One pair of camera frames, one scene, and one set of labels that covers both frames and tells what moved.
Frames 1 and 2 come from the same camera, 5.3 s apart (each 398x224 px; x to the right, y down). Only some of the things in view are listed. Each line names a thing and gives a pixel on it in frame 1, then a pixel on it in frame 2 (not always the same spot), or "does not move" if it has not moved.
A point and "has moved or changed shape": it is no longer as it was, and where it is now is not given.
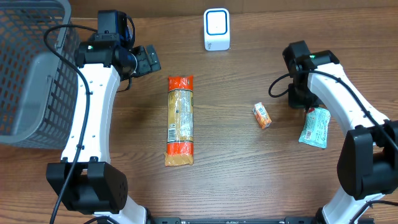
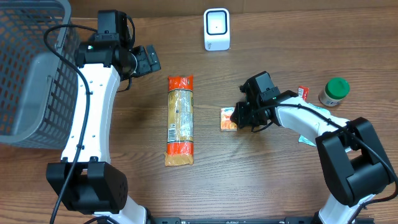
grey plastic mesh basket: [38, 88] does not move
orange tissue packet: [262, 115] has moved or changed shape
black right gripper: [298, 101] → [241, 114]
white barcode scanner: [216, 29] does not move
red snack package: [180, 140] does not move
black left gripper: [148, 59] does not move
